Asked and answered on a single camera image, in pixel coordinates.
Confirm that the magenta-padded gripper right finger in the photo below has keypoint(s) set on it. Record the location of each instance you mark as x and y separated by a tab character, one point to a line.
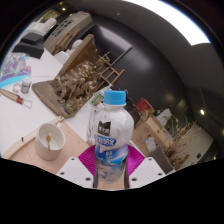
148	171

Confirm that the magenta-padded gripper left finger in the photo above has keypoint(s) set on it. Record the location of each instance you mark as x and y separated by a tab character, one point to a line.
76	172

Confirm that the white bottle with blue cap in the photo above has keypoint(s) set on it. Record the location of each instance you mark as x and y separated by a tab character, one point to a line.
113	133

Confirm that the light wooden drawing board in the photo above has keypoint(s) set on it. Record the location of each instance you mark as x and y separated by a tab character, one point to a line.
71	143

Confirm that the dried plant in grey pot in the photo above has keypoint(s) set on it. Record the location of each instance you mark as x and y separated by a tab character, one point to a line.
178	150

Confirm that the brown cardboard box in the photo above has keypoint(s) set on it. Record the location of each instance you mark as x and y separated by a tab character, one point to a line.
150	133

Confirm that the white ceramic cup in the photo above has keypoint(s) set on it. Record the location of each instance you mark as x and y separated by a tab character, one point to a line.
45	150

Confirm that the printed newspaper sheet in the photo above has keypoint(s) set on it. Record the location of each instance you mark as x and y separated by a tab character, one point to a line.
90	126

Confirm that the white plaster statue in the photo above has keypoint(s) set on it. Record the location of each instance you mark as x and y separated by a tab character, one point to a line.
164	116

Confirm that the red box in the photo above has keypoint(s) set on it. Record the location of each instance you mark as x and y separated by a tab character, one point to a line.
144	105

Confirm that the clear spray bottle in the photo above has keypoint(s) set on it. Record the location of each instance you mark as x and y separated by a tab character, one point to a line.
96	99

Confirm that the recessed ceiling spotlights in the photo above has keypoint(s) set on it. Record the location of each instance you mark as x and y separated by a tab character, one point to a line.
202	112

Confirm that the golden relief sculpture on board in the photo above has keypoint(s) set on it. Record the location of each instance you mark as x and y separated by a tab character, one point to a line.
75	83

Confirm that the wooden paint brush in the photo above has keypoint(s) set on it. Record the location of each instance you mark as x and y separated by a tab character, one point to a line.
13	96

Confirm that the small paint jar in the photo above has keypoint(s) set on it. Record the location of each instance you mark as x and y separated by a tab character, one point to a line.
26	85

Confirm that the wooden easel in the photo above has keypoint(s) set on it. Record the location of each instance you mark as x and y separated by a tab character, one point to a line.
111	73
65	41

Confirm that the white plastic chair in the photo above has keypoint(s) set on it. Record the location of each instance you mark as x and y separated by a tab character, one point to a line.
62	57

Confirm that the colourful painted book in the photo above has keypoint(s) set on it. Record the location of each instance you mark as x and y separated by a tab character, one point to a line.
15	68

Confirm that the white plaster bust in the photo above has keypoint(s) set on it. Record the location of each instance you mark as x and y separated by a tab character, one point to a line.
77	44

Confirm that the black flat box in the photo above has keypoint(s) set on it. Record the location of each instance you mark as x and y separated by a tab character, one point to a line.
32	37
28	50

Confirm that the long ceiling light panel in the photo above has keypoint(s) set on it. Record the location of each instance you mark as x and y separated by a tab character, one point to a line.
173	23

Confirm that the black wall screen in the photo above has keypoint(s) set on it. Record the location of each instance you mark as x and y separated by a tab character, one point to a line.
110	41

